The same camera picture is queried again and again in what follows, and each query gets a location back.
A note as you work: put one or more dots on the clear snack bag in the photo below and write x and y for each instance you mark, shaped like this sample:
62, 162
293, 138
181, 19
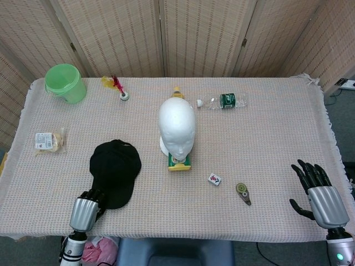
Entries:
50, 141

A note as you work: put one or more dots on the green yellow-lidded container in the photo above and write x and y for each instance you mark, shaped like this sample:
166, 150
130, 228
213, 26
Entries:
180, 165

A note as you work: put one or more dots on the black baseball cap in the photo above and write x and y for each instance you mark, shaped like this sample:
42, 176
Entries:
116, 166

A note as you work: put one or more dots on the correction tape dispenser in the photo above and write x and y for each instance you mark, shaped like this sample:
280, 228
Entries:
242, 191

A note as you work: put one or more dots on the white foam mannequin head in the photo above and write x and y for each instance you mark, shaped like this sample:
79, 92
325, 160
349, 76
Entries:
176, 124

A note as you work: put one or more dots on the blue seat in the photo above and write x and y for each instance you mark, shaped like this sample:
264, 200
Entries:
174, 252

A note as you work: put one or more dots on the yellow cardboard piece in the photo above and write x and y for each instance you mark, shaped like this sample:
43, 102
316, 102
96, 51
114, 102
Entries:
2, 164

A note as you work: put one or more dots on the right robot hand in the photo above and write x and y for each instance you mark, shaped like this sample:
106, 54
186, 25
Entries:
327, 205

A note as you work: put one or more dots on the pink woven tablecloth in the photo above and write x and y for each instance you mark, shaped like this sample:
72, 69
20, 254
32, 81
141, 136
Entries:
222, 144

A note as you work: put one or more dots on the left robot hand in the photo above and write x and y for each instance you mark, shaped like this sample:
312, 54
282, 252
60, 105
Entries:
83, 213

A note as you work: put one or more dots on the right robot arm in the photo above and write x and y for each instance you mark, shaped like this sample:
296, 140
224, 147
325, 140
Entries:
341, 246

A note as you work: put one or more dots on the green plastic bucket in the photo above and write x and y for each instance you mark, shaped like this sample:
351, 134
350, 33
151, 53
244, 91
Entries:
68, 88

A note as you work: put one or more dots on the clear bottle green label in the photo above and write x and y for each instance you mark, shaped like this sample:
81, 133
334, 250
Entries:
227, 101

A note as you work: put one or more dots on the feather shuttlecock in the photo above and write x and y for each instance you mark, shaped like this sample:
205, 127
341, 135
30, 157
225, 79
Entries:
116, 86

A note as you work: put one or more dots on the white power strip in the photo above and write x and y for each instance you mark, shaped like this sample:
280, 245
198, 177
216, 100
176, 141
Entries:
345, 83

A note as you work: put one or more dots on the pink plastic bag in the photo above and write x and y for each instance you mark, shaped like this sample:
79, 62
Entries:
100, 249

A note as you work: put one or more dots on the yellow bottle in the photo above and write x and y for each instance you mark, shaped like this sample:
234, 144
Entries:
177, 92

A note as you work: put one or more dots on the white mahjong tile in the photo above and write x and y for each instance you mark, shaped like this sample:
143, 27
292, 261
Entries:
214, 179

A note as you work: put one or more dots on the beige folding screen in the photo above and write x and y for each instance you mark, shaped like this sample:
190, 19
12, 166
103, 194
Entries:
194, 36

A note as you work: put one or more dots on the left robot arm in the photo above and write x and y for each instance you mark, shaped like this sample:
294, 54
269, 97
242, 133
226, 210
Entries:
73, 249

